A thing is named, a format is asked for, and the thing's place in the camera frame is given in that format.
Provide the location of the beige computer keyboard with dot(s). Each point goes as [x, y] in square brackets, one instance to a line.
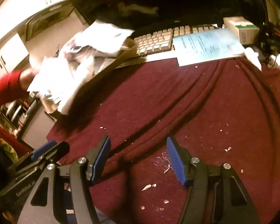
[154, 42]

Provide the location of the white power adapter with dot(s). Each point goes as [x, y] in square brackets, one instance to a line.
[278, 60]

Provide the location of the light blue paper booklet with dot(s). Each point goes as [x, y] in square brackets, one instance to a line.
[207, 44]

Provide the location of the red garment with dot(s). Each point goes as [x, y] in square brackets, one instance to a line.
[11, 142]

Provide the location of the brown cardboard box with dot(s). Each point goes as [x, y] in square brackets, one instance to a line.
[128, 51]

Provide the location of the person's left forearm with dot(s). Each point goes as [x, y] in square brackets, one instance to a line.
[4, 87]

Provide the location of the pile of plastic-wrapped packets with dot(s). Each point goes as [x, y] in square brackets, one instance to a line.
[84, 58]

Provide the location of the grey kitchen appliance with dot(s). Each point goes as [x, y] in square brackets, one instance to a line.
[45, 21]

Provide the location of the metal dish rack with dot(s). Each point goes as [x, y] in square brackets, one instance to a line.
[16, 114]

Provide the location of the white base cabinets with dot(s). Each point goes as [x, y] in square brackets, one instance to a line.
[36, 126]

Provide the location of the black computer monitor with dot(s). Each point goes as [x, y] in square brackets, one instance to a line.
[135, 2]

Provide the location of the white wall cabinets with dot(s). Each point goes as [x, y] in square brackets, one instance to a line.
[11, 51]

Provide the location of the white and green carton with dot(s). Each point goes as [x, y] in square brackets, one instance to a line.
[242, 29]

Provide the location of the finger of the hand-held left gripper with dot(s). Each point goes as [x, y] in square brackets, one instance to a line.
[59, 149]
[43, 149]

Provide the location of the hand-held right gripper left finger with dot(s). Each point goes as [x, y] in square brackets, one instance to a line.
[102, 158]

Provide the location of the person's left hand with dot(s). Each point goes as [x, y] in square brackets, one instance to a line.
[26, 77]

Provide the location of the maroon cloth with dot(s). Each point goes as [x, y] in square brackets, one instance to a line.
[200, 112]

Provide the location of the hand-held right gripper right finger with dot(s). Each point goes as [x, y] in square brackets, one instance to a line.
[176, 161]

